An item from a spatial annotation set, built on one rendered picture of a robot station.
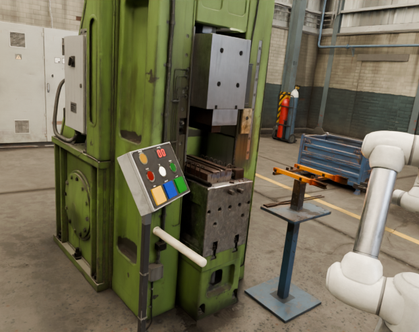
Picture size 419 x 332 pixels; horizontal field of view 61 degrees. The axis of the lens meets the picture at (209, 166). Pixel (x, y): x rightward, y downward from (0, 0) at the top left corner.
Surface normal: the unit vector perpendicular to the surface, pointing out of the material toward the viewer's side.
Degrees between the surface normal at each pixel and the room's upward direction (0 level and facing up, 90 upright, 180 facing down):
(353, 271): 61
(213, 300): 89
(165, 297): 90
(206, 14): 90
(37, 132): 90
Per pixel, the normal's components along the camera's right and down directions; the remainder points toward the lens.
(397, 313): -0.55, 0.18
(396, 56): -0.83, 0.07
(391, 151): -0.44, -0.15
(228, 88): 0.65, 0.24
